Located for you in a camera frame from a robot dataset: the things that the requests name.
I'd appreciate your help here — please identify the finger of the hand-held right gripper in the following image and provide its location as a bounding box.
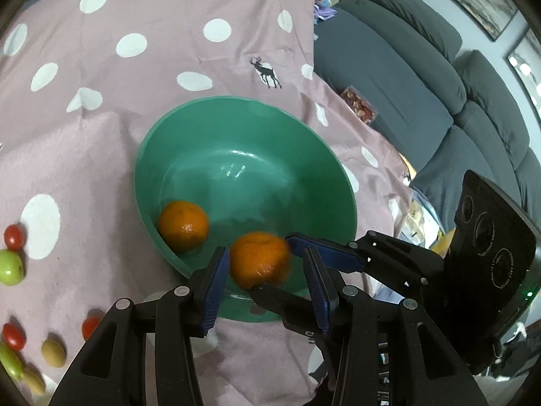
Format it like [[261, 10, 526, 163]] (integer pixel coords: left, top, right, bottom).
[[286, 230, 449, 302], [251, 283, 327, 340]]

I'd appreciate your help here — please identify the green plastic bowl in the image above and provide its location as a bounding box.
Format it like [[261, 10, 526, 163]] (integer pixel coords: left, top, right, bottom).
[[134, 96, 358, 323]]

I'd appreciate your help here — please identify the pink polka dot blanket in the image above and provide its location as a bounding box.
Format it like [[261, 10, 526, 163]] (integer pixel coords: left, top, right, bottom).
[[0, 0, 419, 406]]

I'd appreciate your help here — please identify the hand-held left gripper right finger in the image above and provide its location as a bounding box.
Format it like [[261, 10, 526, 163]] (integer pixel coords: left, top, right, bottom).
[[303, 245, 487, 406]]

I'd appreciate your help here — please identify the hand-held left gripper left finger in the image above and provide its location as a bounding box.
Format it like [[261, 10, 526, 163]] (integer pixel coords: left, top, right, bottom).
[[48, 246, 231, 406]]

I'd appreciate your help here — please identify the clear snack packet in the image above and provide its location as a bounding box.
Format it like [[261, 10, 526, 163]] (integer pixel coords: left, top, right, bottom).
[[340, 87, 378, 125]]

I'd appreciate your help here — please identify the crumpled purple cloth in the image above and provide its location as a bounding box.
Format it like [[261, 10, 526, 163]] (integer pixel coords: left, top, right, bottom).
[[312, 0, 339, 24]]

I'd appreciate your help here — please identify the grey sofa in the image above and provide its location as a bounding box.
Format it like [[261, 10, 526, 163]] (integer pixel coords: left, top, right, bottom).
[[313, 0, 541, 238]]

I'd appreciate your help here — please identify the orange mandarin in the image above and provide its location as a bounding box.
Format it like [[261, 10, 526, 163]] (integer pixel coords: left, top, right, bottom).
[[158, 200, 211, 252], [229, 232, 292, 290]]

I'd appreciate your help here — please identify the long green fruit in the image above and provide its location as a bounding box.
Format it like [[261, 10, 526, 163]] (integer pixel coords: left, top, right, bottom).
[[0, 340, 25, 380]]

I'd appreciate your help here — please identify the small brown fruit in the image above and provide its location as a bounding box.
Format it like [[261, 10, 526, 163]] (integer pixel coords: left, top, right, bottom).
[[41, 337, 67, 367], [21, 366, 46, 396]]

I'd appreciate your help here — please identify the pile of colourful papers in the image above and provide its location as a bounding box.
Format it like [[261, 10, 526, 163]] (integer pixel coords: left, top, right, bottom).
[[386, 152, 455, 258]]

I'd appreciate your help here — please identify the round green fruit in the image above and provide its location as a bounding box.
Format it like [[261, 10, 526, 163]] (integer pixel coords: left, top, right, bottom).
[[0, 249, 25, 286]]

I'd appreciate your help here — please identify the red cherry tomato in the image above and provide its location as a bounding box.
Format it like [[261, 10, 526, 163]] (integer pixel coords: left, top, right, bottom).
[[3, 224, 25, 251], [2, 322, 26, 351], [81, 316, 104, 341]]

